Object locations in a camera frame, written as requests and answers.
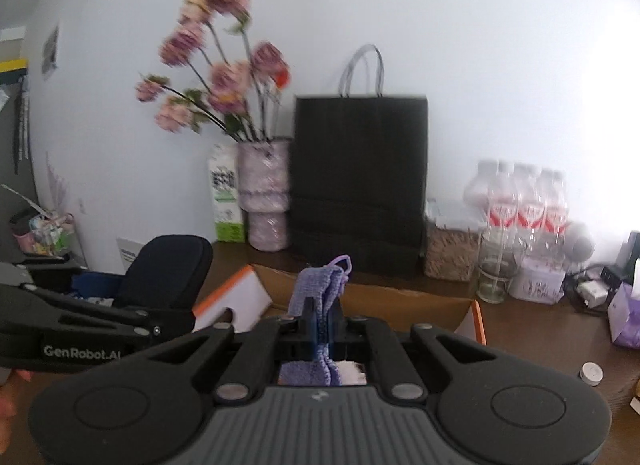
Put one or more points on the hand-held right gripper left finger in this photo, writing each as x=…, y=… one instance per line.
x=307, y=325

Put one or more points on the purple tissue pack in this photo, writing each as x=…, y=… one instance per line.
x=627, y=315

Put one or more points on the black paper bag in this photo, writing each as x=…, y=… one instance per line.
x=357, y=180

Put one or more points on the person's left hand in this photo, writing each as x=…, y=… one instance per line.
x=6, y=402

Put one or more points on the purple blue cloth pouch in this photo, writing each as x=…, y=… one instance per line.
x=312, y=282

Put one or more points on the pack of water bottles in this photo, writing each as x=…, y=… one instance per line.
x=520, y=205

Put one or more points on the white bottle cap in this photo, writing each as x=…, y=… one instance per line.
x=591, y=373

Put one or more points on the clear glass cup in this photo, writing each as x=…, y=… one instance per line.
x=497, y=270

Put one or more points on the black zipper case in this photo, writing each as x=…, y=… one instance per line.
x=165, y=270

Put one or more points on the purple textured vase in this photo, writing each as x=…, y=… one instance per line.
x=265, y=195

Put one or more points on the red orange cardboard box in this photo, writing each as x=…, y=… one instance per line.
x=400, y=310

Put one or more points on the storage rack with small items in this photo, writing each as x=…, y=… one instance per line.
x=45, y=237

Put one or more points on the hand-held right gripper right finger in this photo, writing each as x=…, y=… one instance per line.
x=337, y=325

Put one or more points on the dried pink roses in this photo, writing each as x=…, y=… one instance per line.
x=220, y=55

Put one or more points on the white round device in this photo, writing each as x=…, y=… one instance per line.
x=581, y=242

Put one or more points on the white green milk carton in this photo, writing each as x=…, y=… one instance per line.
x=226, y=195

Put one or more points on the white tin box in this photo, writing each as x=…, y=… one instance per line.
x=537, y=280

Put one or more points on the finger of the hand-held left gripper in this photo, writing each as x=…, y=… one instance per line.
x=125, y=320
x=95, y=282

